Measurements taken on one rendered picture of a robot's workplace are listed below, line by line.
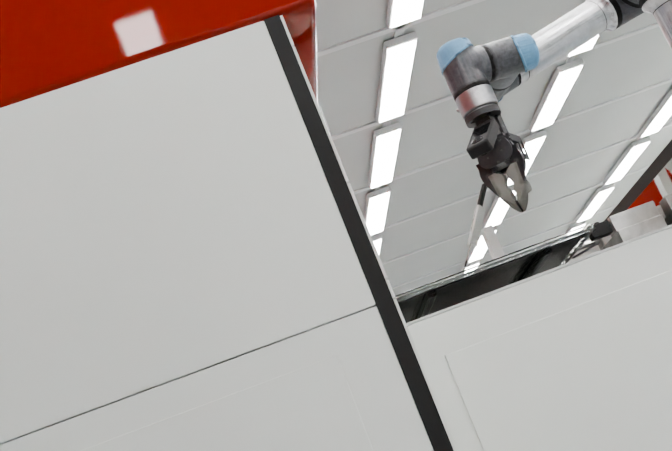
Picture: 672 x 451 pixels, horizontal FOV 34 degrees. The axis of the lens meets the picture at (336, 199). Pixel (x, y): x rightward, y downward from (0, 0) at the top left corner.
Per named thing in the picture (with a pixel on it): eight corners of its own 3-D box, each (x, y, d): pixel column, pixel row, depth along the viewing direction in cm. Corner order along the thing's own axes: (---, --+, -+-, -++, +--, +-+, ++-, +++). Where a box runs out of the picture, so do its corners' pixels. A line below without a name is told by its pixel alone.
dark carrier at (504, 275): (387, 305, 174) (386, 302, 174) (377, 345, 207) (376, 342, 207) (585, 232, 178) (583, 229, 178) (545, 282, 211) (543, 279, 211)
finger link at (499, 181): (532, 213, 209) (513, 170, 212) (520, 211, 204) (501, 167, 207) (518, 220, 211) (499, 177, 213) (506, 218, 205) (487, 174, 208)
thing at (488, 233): (482, 272, 217) (456, 211, 221) (479, 276, 221) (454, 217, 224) (510, 261, 218) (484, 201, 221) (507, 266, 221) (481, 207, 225)
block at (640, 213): (616, 231, 180) (608, 215, 181) (611, 237, 183) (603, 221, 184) (660, 215, 181) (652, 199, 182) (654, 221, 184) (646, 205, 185)
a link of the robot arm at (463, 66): (476, 29, 214) (437, 41, 212) (499, 78, 211) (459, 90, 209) (467, 49, 222) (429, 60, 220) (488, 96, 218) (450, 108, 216)
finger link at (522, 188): (546, 205, 208) (526, 162, 210) (535, 203, 203) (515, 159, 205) (532, 213, 209) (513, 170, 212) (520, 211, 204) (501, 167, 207)
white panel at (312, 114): (376, 304, 131) (263, 19, 142) (357, 398, 208) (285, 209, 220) (400, 295, 131) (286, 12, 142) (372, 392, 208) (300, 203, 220)
